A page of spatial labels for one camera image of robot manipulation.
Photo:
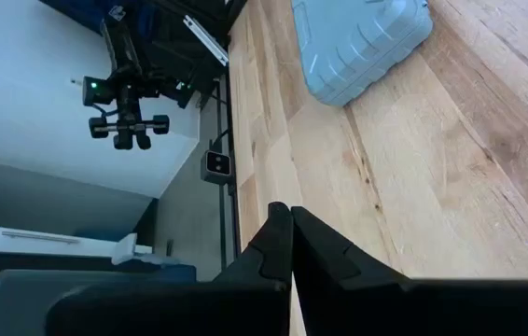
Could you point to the silver bracket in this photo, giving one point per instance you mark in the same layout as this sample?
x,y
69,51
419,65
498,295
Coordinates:
x,y
205,39

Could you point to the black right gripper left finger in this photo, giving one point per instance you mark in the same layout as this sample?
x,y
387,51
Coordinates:
x,y
254,298

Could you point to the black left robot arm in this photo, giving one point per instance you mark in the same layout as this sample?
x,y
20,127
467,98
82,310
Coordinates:
x,y
121,46

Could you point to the grey plastic tool case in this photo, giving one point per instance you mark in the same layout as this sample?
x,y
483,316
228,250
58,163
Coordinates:
x,y
357,46

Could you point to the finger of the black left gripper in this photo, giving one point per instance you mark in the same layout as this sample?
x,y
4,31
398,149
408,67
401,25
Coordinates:
x,y
123,141
143,141

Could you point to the grey plastic bin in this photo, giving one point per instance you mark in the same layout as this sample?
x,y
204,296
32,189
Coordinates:
x,y
12,303

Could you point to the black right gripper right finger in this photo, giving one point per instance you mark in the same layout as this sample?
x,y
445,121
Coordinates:
x,y
362,303

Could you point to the white cabinet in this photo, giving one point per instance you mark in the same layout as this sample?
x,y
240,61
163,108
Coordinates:
x,y
35,249

